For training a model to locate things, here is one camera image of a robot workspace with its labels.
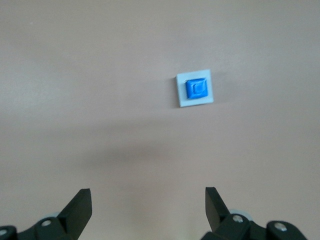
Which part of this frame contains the gray square base block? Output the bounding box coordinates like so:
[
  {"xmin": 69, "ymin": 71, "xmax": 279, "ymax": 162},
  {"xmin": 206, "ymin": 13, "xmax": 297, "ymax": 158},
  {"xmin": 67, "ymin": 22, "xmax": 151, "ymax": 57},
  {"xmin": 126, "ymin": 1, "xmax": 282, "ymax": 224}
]
[{"xmin": 175, "ymin": 68, "xmax": 215, "ymax": 109}]

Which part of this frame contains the blue square part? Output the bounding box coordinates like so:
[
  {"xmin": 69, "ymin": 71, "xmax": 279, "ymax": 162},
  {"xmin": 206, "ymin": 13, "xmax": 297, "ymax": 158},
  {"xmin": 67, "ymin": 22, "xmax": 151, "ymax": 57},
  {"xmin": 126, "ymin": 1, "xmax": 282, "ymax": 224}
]
[{"xmin": 185, "ymin": 77, "xmax": 209, "ymax": 101}]

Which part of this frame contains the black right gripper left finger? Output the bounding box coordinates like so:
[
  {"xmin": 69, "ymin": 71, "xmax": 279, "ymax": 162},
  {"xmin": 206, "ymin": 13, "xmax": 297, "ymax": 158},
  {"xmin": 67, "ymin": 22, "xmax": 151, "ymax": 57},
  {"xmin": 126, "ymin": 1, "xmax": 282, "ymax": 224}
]
[{"xmin": 0, "ymin": 188, "xmax": 93, "ymax": 240}]

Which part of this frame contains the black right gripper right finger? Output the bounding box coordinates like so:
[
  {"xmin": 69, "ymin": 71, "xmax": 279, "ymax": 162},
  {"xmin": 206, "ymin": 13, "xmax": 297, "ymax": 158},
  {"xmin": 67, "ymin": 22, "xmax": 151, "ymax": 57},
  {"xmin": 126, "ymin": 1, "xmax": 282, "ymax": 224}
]
[{"xmin": 201, "ymin": 186, "xmax": 307, "ymax": 240}]

